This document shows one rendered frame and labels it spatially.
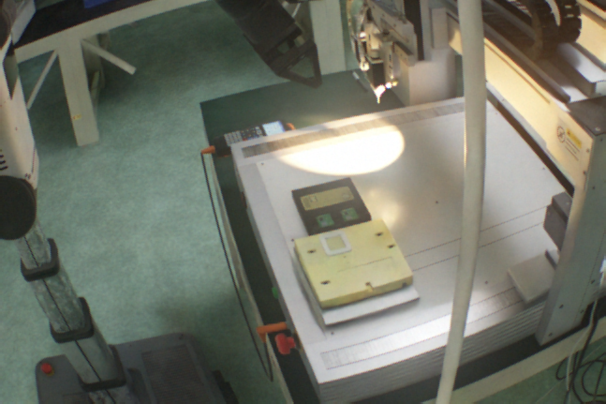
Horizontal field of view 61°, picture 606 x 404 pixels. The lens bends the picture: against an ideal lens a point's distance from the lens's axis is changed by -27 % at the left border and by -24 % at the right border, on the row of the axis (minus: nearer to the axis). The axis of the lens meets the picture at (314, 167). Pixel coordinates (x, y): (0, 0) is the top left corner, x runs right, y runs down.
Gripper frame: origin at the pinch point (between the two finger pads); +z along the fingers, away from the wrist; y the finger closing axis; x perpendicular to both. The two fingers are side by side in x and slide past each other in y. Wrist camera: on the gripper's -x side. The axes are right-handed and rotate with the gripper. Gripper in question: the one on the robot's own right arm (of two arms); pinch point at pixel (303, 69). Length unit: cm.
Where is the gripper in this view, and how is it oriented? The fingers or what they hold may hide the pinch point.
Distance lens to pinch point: 97.3
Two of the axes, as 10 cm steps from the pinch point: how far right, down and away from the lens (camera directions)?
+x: -7.6, 6.4, 0.6
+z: 5.4, 5.7, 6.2
